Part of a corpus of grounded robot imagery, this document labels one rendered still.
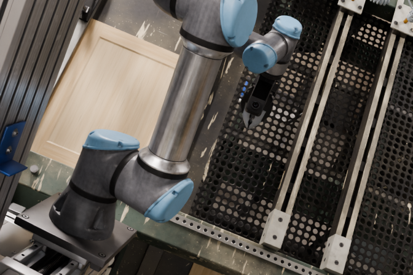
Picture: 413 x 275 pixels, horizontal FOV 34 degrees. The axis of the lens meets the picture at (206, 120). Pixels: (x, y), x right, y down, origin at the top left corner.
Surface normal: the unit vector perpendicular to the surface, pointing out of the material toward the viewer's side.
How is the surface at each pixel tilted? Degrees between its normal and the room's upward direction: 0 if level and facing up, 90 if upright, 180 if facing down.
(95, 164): 90
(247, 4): 83
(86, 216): 72
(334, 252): 53
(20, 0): 90
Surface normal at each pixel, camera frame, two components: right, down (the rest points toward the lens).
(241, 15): 0.87, 0.31
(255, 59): -0.54, 0.44
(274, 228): 0.19, -0.37
